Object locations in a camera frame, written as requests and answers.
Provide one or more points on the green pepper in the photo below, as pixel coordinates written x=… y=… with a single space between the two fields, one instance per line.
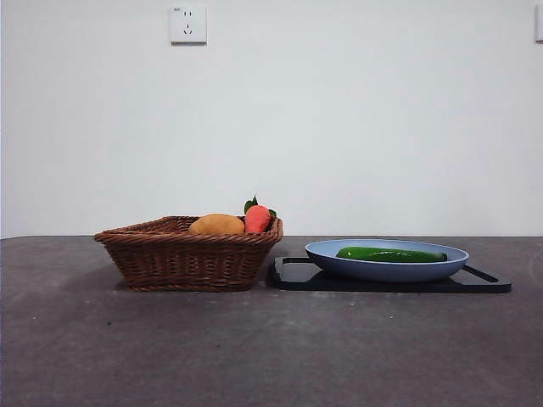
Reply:
x=382 y=254

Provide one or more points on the blue round plate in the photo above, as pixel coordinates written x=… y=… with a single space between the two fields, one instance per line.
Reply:
x=382 y=271

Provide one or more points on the orange carrot with green leaves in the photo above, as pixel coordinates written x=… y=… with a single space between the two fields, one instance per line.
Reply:
x=257 y=218

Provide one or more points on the black rectangular tray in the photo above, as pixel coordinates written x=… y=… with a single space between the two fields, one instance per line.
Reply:
x=297 y=282

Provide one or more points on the brown wicker basket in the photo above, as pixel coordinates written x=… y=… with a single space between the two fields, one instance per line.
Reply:
x=178 y=260

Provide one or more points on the white wall socket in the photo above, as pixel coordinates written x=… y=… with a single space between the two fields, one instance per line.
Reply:
x=188 y=24

